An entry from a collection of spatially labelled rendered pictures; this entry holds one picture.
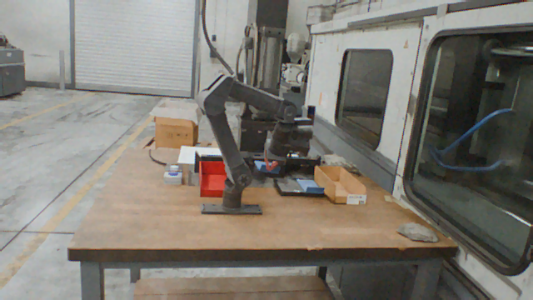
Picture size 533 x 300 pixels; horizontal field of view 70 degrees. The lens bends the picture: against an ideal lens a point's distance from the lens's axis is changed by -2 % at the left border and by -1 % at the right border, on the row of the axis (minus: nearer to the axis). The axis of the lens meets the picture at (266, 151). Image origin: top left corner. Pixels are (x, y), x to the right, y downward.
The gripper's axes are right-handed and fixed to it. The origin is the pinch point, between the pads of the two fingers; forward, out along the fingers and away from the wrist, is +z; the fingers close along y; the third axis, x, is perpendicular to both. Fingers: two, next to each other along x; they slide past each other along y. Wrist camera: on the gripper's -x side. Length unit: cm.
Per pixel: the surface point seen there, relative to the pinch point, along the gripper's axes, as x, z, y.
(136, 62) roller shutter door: 201, 476, 820
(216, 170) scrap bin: 16.4, 20.5, 15.3
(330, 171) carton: -31.1, 12.7, 17.3
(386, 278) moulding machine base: -65, 45, -12
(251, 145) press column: 0.0, 26.5, 41.7
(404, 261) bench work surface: -41, -3, -35
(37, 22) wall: 451, 435, 854
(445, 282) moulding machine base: -62, 7, -35
